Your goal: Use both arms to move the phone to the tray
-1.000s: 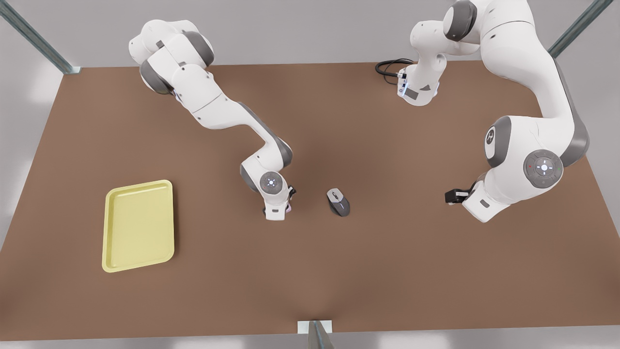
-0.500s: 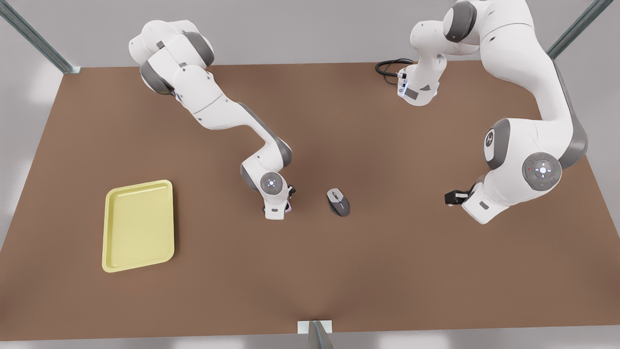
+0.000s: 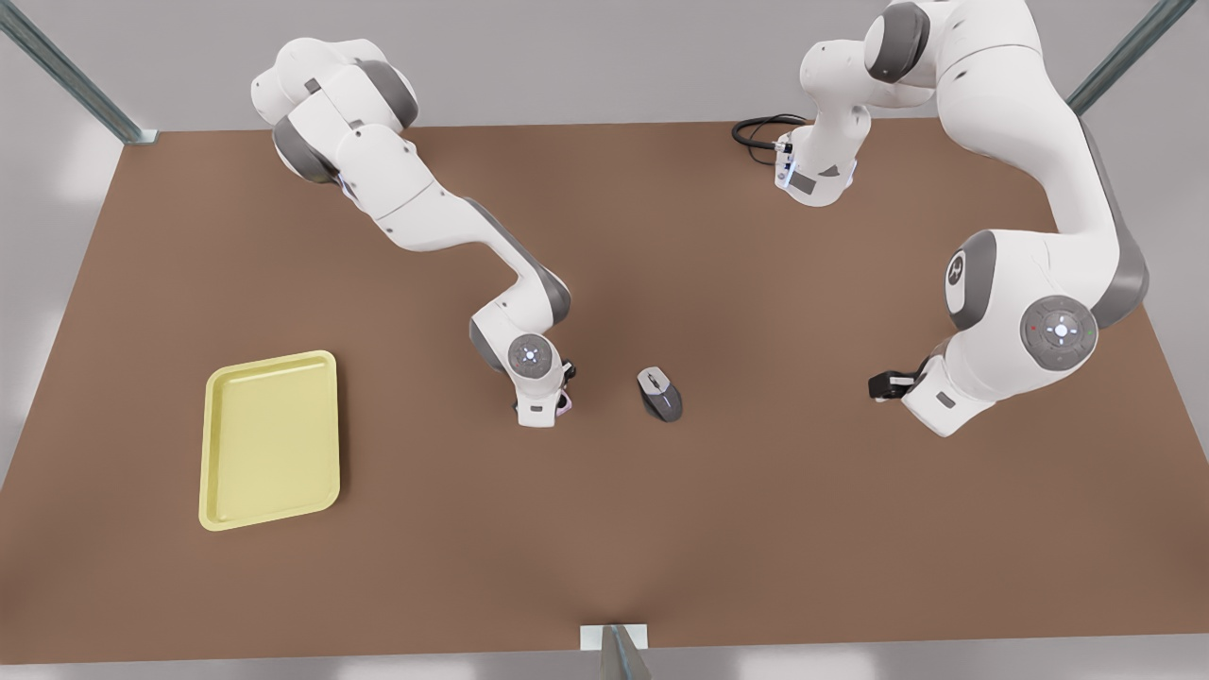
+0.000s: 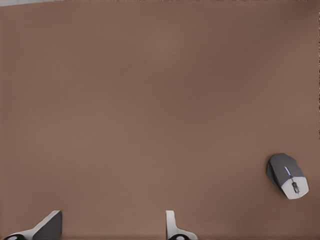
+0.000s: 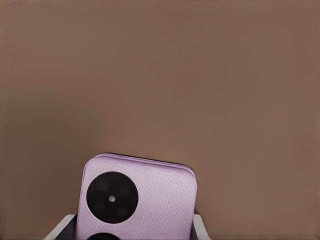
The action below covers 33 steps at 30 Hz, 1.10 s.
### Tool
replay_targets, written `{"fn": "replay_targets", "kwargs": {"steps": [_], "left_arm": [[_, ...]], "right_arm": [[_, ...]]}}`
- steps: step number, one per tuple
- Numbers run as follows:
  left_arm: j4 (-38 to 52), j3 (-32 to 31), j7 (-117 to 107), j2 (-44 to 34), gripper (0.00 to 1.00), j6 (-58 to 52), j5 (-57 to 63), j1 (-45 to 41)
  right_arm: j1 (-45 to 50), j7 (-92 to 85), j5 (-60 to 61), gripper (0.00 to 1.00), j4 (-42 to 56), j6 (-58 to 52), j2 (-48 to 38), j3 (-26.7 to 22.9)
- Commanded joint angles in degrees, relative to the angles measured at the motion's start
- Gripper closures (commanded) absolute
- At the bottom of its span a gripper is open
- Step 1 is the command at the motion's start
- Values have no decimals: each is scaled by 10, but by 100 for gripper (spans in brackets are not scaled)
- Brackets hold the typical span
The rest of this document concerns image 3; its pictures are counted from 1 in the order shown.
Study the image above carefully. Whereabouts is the grey computer mouse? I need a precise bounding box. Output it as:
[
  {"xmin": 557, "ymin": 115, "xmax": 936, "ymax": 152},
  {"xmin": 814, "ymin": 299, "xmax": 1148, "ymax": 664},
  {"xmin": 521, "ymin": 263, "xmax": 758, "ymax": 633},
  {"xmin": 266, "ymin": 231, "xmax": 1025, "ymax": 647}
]
[{"xmin": 637, "ymin": 366, "xmax": 684, "ymax": 423}]

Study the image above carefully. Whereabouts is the yellow rectangular tray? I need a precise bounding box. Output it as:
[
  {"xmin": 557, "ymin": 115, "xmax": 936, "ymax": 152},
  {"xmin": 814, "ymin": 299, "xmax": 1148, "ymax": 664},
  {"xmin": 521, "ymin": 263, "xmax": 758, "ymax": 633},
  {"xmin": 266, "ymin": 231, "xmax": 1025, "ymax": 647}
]
[{"xmin": 198, "ymin": 350, "xmax": 341, "ymax": 533}]

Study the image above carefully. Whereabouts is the black cable loop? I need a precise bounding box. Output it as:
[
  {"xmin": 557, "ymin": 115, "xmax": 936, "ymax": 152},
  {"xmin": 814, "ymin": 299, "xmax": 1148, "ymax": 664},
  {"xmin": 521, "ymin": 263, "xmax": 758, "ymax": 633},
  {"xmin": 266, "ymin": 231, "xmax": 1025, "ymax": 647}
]
[{"xmin": 732, "ymin": 114, "xmax": 810, "ymax": 167}]

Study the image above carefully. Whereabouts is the silver frame post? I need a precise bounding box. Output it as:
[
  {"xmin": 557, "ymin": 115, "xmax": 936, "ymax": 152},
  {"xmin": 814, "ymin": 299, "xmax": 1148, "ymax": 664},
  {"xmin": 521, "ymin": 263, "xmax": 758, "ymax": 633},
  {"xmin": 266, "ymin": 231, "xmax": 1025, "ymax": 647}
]
[
  {"xmin": 0, "ymin": 0, "xmax": 159, "ymax": 145},
  {"xmin": 580, "ymin": 623, "xmax": 652, "ymax": 680},
  {"xmin": 1067, "ymin": 0, "xmax": 1198, "ymax": 117}
]

